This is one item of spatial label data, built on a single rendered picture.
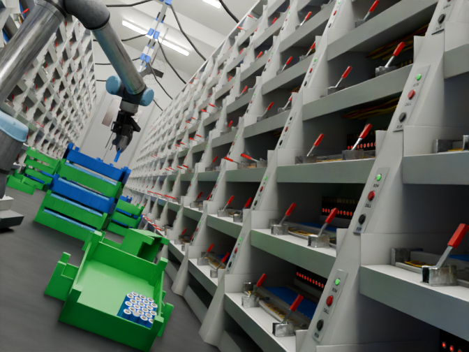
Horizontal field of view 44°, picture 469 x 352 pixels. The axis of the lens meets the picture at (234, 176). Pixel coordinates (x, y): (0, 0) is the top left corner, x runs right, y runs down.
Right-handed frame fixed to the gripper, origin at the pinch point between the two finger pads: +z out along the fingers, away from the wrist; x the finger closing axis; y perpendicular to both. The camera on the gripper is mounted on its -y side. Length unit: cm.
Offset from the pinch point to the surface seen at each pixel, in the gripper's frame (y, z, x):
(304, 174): 99, -30, 132
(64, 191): 27.9, 22.3, -3.8
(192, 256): 36, 22, 76
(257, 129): 39, -33, 89
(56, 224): 30.6, 37.9, -1.4
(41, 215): 34, 36, -8
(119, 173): 13.6, 7.9, 13.6
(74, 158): 24.8, 6.7, -5.7
